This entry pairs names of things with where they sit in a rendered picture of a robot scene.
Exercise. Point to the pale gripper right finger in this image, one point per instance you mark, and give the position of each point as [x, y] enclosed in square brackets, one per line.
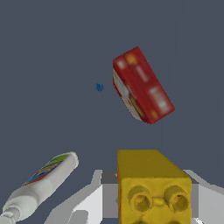
[208, 201]

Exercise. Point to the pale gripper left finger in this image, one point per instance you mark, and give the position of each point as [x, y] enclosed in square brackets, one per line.
[87, 201]

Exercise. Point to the small blue object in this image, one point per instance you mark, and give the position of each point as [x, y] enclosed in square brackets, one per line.
[100, 87]

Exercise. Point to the white tube with colourful label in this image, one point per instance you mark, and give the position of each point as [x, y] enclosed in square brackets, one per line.
[40, 186]

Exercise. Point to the yellow studded toy brick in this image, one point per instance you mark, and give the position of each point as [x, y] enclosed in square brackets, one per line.
[151, 180]

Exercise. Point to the red rectangular food box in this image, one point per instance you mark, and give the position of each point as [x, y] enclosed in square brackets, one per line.
[143, 87]

